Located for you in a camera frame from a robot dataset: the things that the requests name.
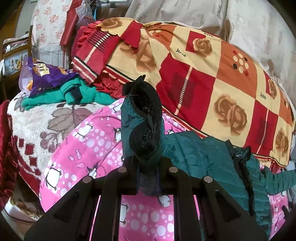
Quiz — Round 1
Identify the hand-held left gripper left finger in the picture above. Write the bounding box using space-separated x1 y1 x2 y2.
24 156 139 241

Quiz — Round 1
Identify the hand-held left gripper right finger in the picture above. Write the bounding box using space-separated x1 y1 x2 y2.
157 156 270 241

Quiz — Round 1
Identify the teal puffer jacket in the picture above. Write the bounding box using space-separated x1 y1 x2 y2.
121 75 296 241

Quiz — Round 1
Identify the pink penguin print blanket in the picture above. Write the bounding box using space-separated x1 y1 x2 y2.
39 97 292 241

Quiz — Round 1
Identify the cream leaf pattern fleece blanket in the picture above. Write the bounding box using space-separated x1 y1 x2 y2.
7 93 104 200

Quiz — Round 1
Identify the beige floral bedsheet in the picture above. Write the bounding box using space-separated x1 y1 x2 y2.
2 192 45 239

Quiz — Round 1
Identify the red yellow rose print quilt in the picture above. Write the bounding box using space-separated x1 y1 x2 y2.
70 17 296 173

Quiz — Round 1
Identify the green knit sweater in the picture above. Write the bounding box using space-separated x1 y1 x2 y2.
22 77 125 110

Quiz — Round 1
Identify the dark red velvet cloth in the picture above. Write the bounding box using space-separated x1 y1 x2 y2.
0 100 21 209

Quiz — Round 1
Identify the purple snack bag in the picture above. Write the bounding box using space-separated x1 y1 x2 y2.
20 57 79 96

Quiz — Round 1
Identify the red bag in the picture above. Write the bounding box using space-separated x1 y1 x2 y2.
60 0 82 47

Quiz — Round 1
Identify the wooden chair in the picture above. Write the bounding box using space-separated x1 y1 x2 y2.
0 25 34 100

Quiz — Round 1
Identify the beige patterned bedcover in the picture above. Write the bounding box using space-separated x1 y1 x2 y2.
125 0 296 109

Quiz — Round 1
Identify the pink floral pillow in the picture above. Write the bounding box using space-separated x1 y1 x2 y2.
30 0 74 67

